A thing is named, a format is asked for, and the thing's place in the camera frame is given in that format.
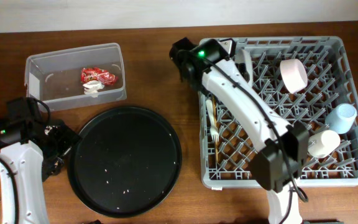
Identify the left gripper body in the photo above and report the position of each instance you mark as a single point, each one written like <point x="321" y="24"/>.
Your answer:
<point x="61" y="143"/>

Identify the white tissue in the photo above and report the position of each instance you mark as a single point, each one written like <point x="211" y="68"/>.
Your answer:
<point x="92" y="86"/>

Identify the red snack wrapper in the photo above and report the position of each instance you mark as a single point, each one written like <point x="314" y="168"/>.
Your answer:
<point x="98" y="74"/>

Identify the white plastic fork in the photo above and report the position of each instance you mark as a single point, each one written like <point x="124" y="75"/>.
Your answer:
<point x="209" y="107"/>

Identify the wooden chopstick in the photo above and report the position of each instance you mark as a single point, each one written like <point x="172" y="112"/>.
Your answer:
<point x="216" y="134"/>

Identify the grey plate with food scraps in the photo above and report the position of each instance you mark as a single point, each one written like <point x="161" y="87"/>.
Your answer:
<point x="243" y="62"/>

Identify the pink bowl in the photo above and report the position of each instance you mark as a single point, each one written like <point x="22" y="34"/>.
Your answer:
<point x="293" y="75"/>

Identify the cream white cup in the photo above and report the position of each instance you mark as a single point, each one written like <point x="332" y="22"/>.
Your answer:
<point x="322" y="144"/>

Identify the blue cup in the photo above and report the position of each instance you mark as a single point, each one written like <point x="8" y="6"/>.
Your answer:
<point x="341" y="119"/>

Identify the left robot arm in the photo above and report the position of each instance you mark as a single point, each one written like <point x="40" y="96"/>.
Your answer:
<point x="31" y="150"/>

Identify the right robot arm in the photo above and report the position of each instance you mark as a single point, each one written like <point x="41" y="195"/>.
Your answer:
<point x="282" y="148"/>

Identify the grey dishwasher rack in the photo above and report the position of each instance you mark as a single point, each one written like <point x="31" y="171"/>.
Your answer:
<point x="330" y="83"/>

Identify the clear plastic bin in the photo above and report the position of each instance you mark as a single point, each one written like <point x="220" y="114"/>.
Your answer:
<point x="55" y="77"/>

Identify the round black tray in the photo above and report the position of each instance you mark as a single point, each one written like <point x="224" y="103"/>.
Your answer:
<point x="127" y="162"/>

